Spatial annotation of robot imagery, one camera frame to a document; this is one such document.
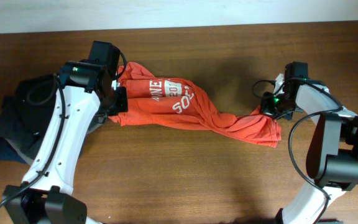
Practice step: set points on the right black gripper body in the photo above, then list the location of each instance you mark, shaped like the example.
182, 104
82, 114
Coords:
276, 106

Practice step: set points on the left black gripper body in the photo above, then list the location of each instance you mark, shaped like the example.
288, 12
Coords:
117, 102

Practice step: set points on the red orange t-shirt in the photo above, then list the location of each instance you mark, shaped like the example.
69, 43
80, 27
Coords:
179, 103

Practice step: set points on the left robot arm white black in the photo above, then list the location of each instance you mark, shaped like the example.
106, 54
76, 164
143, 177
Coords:
86, 90

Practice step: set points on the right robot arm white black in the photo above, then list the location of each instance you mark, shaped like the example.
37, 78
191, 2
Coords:
332, 158

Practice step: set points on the black folded garment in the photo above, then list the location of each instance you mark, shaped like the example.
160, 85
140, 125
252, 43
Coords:
25, 115

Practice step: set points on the grey folded garment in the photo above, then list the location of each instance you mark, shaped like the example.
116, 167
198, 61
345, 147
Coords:
14, 146

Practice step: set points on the navy blue folded garment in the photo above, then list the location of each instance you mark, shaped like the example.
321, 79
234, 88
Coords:
8, 153

